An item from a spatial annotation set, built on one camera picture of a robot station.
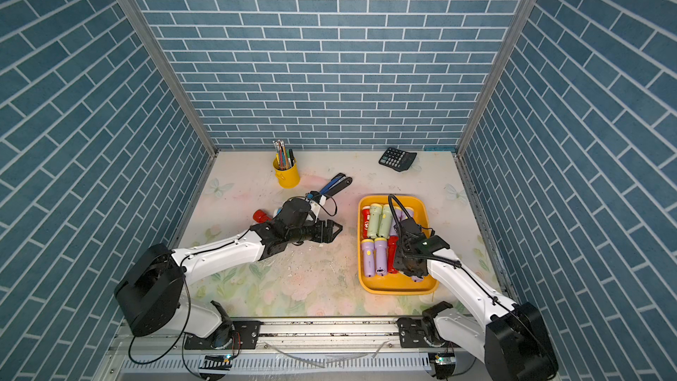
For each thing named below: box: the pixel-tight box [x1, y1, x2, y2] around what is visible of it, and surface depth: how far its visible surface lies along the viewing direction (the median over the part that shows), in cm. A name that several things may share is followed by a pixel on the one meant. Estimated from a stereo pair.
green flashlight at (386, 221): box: [379, 203, 393, 239], surface depth 93 cm
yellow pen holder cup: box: [272, 149, 301, 189], surface depth 104 cm
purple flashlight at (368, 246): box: [361, 239, 375, 278], surface depth 87 cm
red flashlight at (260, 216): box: [252, 209, 272, 225], surface depth 98 cm
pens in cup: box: [272, 139, 296, 171], surface depth 104 cm
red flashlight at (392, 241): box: [387, 235, 399, 275], surface depth 90 cm
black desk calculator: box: [379, 147, 417, 172], surface depth 118 cm
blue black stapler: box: [319, 172, 354, 199], surface depth 110 cm
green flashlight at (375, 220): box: [368, 202, 383, 240], surface depth 93 cm
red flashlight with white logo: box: [362, 205, 372, 240], surface depth 96 cm
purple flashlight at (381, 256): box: [374, 237, 388, 277], surface depth 88 cm
